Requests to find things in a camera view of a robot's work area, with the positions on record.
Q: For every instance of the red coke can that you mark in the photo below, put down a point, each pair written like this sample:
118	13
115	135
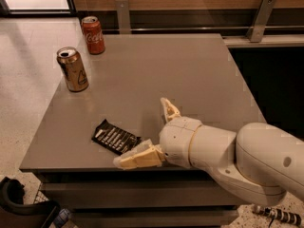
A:
92	32

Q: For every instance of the left metal wall bracket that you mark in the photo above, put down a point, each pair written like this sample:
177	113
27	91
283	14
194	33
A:
123	16

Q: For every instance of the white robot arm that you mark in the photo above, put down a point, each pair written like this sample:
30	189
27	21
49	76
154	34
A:
260	164

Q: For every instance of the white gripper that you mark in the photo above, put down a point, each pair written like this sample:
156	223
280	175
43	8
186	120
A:
178	139

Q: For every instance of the blue small object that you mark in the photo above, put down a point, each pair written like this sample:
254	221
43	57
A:
62	218

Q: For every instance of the black rxbar chocolate wrapper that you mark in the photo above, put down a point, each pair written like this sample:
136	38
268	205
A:
114	138

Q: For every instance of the gold drink can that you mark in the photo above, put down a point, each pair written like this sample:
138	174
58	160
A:
71	64

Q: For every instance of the grey cabinet with drawers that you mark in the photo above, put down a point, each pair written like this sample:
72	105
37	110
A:
127	82

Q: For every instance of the metal wall bracket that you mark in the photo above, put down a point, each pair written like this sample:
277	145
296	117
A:
256	30
123	16

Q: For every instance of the black chair part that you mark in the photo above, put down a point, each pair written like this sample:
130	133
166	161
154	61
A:
15	214

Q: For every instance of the right metal wall bracket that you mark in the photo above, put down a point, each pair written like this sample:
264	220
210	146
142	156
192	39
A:
256	30

